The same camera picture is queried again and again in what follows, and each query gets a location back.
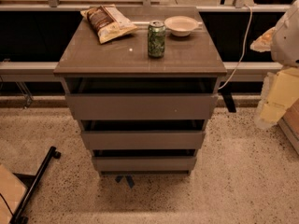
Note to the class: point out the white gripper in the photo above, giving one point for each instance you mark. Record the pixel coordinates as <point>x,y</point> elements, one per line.
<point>287,42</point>

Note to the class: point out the grey drawer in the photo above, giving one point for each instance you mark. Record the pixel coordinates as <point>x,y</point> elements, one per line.
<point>143,140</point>
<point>140,107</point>
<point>143,164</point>

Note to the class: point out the cardboard box right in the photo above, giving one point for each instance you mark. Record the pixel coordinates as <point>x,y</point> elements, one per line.
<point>289,124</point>

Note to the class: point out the wooden board left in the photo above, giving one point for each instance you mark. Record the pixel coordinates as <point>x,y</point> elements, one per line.
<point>12,190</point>

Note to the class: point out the grey top drawer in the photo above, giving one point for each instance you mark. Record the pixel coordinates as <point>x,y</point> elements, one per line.
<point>140,107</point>

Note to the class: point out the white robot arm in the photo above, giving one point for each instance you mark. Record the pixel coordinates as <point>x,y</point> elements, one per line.
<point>285,40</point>

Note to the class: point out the metal window rail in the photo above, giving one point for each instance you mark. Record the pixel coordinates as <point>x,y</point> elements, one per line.
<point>43,71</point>

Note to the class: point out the grey middle drawer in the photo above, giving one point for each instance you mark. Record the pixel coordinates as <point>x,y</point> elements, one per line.
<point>143,140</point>

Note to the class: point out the white bowl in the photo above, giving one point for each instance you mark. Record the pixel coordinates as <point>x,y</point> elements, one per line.
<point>180,25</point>

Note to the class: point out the grey drawer cabinet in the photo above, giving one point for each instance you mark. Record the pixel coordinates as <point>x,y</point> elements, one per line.
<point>190,65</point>

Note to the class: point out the green soda can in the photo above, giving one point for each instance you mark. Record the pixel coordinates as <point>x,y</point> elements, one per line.
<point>156,39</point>

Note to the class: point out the black stand leg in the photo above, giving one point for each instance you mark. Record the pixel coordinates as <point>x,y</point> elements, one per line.
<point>31,182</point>

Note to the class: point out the grey bottom drawer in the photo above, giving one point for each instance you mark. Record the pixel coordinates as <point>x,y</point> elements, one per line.
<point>143,164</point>

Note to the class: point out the brown chip bag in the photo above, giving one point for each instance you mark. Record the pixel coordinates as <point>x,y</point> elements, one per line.
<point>108,22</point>

